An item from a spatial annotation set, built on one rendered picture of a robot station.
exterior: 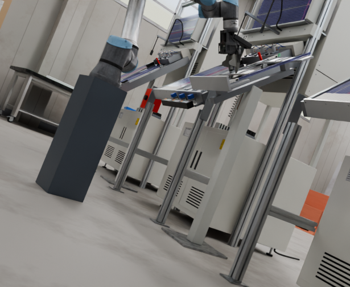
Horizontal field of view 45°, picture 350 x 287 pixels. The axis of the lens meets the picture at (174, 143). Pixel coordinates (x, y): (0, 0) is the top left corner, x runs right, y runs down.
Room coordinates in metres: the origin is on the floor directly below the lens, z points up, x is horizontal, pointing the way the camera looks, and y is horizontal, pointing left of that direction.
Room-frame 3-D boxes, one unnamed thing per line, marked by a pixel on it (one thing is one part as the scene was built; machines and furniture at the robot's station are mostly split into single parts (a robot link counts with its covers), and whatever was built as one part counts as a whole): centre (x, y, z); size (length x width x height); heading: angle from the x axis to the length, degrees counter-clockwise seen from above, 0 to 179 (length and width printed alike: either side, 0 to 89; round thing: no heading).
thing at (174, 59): (4.06, 0.35, 0.66); 1.01 x 0.73 x 1.31; 117
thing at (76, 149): (1.99, 0.42, 0.28); 0.18 x 0.18 x 0.55; 36
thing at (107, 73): (1.99, 0.42, 0.60); 0.15 x 0.15 x 0.10
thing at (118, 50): (2.00, 0.41, 0.72); 0.13 x 0.12 x 0.14; 169
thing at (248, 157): (2.86, -0.45, 0.31); 0.70 x 0.65 x 0.62; 27
